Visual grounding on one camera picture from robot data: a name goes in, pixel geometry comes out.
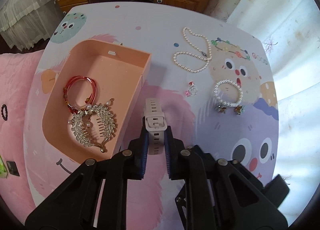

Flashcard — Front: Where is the pink smart watch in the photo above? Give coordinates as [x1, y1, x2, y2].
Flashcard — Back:
[144, 98, 168, 155]

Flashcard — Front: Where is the silver leaf hair comb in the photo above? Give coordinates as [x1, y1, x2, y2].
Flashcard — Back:
[68, 98, 117, 153]

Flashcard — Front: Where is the pearl bracelet with flowers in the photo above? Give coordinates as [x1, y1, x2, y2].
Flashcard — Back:
[213, 79, 245, 115]

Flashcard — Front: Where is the red string bracelet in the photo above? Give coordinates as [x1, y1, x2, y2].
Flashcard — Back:
[62, 75, 98, 114]

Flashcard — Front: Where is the pink plastic tray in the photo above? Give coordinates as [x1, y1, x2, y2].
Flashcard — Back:
[42, 39, 151, 163]

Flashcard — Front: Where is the cartoon print table mat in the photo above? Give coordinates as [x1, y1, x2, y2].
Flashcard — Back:
[24, 2, 279, 205]

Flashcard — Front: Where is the pink blanket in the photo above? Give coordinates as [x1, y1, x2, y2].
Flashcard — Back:
[0, 50, 43, 223]

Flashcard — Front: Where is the white floral curtain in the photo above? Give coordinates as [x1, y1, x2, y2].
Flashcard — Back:
[207, 0, 320, 225]

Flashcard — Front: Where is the white lace covered bed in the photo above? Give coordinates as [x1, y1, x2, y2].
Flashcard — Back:
[1, 0, 63, 51]

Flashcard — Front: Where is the small pink crystal ring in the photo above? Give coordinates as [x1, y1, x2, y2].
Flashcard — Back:
[184, 81, 199, 97]

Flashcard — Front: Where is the long pearl necklace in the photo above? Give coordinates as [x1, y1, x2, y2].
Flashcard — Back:
[173, 27, 213, 73]

